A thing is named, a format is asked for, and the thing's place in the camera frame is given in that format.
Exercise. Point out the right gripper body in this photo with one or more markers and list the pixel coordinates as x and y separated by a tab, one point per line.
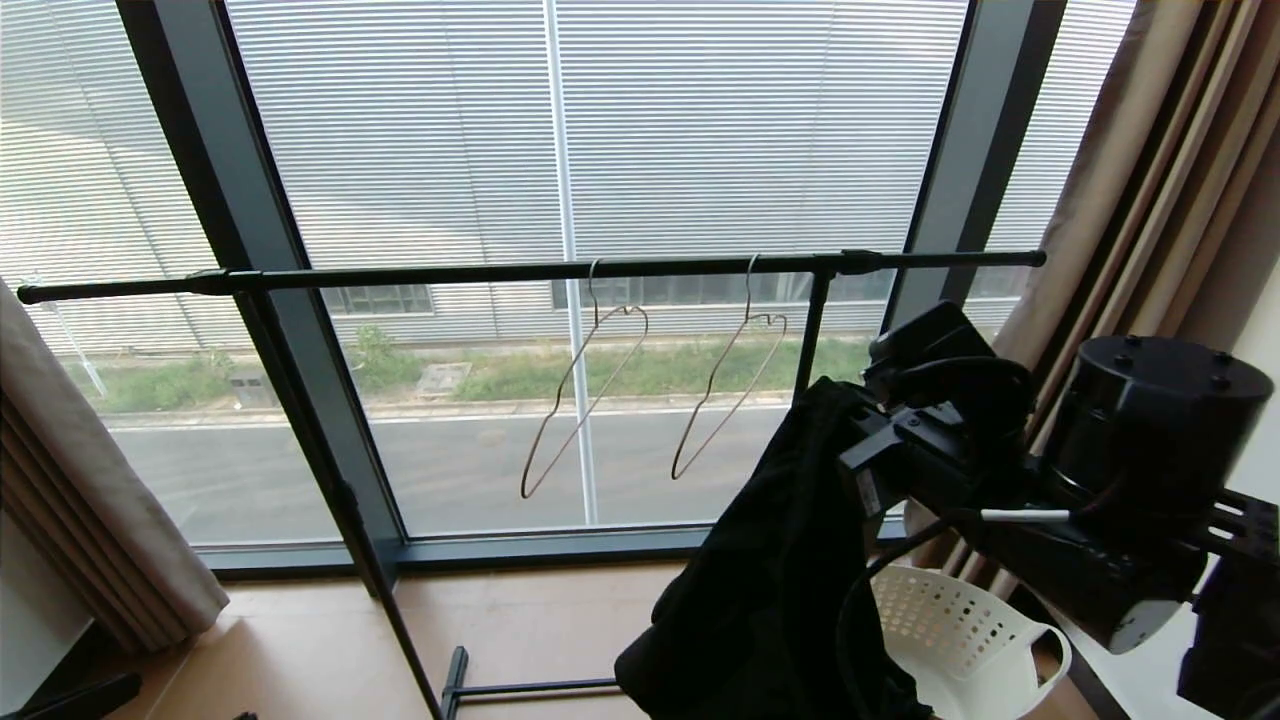
1080	580

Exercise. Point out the black garment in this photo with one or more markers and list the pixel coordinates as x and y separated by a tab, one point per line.
770	560

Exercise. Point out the pink clothes hanger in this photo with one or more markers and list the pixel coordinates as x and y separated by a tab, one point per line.
748	312
597	315

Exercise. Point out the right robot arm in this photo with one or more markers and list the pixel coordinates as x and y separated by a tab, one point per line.
1150	430

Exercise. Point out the white laundry basket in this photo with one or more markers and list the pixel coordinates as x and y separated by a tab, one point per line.
960	640

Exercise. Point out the black clothes rack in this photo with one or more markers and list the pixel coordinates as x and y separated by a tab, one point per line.
450	273

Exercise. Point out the beige curtain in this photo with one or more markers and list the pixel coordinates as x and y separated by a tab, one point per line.
1130	150
80	500

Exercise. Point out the window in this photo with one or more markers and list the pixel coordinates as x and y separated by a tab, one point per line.
240	200

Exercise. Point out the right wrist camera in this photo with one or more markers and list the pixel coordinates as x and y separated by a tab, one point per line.
930	340

